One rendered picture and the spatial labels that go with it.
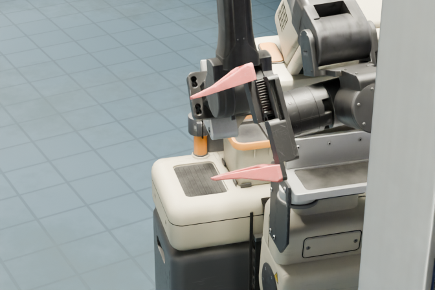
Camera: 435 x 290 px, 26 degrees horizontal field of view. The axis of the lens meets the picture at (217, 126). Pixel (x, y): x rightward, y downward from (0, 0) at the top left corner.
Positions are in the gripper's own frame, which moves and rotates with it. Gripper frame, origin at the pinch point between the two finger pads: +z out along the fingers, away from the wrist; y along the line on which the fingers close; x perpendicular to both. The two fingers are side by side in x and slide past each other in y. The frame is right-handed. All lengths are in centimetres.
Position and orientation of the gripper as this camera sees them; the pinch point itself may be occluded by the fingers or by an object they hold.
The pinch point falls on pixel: (208, 136)
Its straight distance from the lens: 109.6
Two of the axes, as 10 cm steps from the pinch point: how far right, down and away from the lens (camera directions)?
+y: 2.5, 9.7, 0.4
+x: -2.3, 0.2, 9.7
